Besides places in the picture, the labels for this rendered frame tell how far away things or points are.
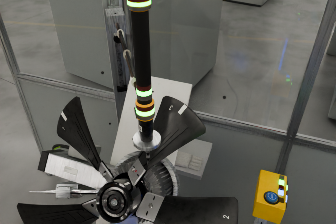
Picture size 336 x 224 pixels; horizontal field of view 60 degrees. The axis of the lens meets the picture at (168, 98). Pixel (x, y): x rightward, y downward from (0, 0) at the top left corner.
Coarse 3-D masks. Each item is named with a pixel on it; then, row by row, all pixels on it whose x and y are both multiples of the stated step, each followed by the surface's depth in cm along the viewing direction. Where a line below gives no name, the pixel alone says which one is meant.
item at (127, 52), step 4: (120, 28) 106; (120, 32) 102; (120, 36) 100; (124, 40) 98; (124, 44) 95; (124, 48) 93; (124, 52) 91; (128, 52) 91; (124, 56) 91; (128, 56) 88; (128, 60) 86; (132, 64) 84; (132, 68) 81; (132, 72) 80; (132, 80) 78; (132, 84) 79
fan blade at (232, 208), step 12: (168, 204) 89; (180, 204) 89; (192, 204) 88; (204, 204) 88; (216, 204) 87; (228, 204) 87; (156, 216) 86; (168, 216) 86; (180, 216) 85; (192, 216) 85; (204, 216) 85; (216, 216) 85
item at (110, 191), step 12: (120, 180) 89; (144, 180) 96; (108, 192) 86; (120, 192) 86; (132, 192) 86; (144, 192) 94; (96, 204) 87; (108, 204) 87; (120, 204) 86; (132, 204) 84; (108, 216) 86; (120, 216) 85
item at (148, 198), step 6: (144, 198) 91; (150, 198) 91; (156, 198) 91; (162, 198) 91; (144, 204) 90; (156, 204) 90; (138, 210) 88; (144, 210) 88; (150, 210) 88; (156, 210) 88; (138, 216) 86; (144, 216) 86; (150, 216) 86
